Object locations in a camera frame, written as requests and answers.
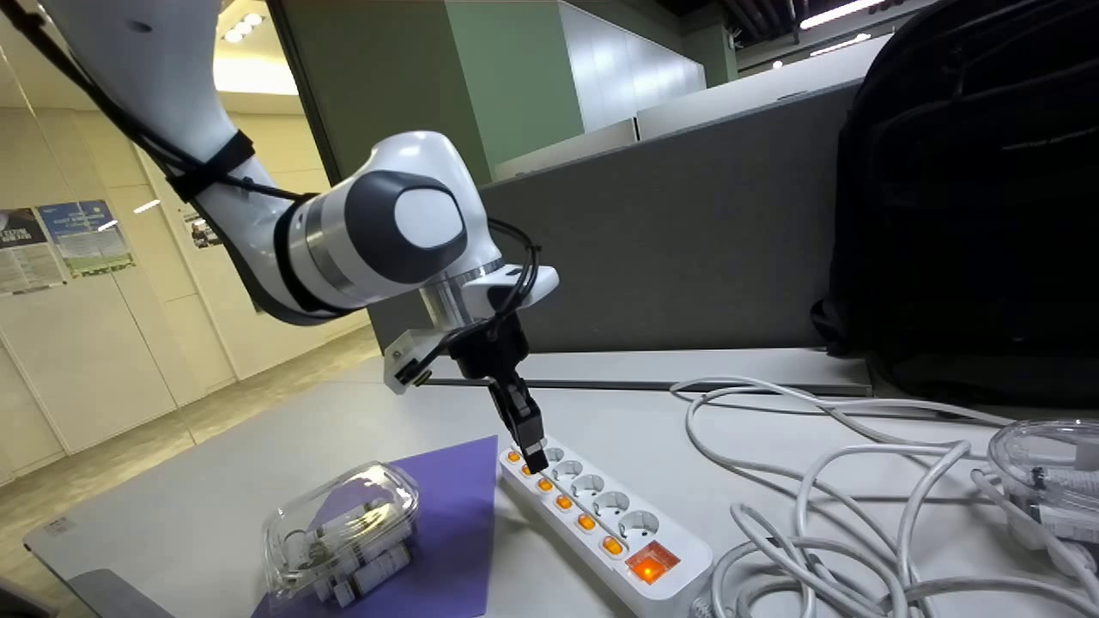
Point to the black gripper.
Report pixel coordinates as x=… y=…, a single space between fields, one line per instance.
x=497 y=351

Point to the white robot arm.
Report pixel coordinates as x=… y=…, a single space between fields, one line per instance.
x=405 y=220

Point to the purple paper sheet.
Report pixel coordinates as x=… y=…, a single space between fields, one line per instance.
x=450 y=548

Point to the white power strip orange switches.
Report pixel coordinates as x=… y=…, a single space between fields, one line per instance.
x=654 y=566

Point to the black backpack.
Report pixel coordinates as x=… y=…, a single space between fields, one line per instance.
x=966 y=207

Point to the grey partition wall panel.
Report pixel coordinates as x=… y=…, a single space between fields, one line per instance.
x=697 y=224

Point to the wall poster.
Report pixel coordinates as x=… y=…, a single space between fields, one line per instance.
x=56 y=244

